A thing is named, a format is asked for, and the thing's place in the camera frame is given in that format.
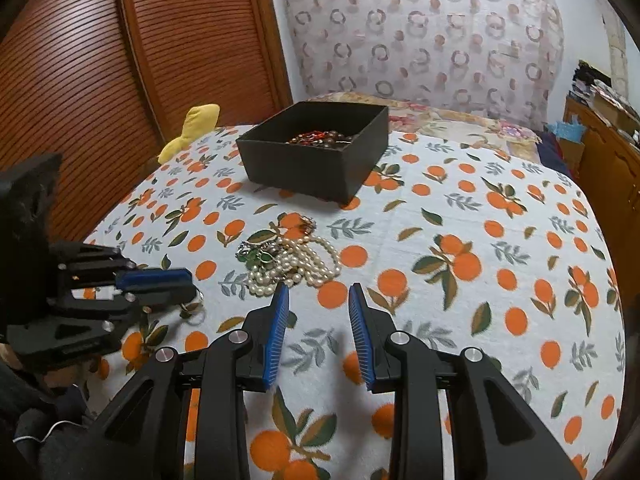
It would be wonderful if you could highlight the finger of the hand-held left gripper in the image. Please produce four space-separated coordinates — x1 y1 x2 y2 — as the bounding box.
50 242 194 297
50 287 197 335

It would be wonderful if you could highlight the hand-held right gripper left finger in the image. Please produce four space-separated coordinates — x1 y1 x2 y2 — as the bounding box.
87 282 291 480

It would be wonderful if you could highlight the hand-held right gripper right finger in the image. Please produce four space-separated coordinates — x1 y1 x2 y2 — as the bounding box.
348 282 583 480

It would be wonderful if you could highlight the silver ring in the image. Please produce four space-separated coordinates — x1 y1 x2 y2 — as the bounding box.
179 289 206 319

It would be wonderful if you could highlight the white pearl necklace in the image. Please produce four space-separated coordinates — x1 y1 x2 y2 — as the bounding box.
247 234 342 297

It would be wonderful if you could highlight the black storage box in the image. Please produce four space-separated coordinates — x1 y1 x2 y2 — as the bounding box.
236 101 390 206

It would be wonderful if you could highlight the dark red bead bracelet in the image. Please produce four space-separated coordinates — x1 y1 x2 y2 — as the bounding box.
287 130 326 147

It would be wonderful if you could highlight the person's left forearm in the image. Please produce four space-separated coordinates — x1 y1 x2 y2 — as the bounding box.
0 345 101 480

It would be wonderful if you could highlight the orange print blanket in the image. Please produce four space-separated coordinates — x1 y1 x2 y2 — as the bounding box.
82 127 626 480

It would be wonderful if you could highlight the yellow plush toy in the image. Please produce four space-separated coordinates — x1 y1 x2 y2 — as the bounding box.
157 104 221 165

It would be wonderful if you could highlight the wooden slatted wardrobe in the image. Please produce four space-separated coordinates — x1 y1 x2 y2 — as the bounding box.
0 0 293 246

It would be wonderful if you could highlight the floral bedsheet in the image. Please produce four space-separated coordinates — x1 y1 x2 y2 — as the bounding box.
305 91 543 166

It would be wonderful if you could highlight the blue plastic bag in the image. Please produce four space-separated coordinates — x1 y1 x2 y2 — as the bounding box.
547 120 584 144

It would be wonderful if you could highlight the wooden cabinet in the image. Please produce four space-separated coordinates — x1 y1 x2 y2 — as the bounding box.
562 97 640 221

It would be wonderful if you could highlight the circle print curtain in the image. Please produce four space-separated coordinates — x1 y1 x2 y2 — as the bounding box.
265 0 566 131

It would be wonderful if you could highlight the stack of folded clothes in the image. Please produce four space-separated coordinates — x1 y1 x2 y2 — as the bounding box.
572 60 613 106

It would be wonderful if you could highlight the cardboard box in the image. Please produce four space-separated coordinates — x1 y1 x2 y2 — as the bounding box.
590 85 640 132

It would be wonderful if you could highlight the tied beige curtain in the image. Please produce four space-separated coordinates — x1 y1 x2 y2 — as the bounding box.
602 10 629 102

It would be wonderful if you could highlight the green bead bracelet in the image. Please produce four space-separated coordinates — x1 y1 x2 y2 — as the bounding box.
237 242 281 269

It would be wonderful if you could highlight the thin white cable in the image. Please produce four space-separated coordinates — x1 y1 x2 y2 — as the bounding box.
14 419 68 443

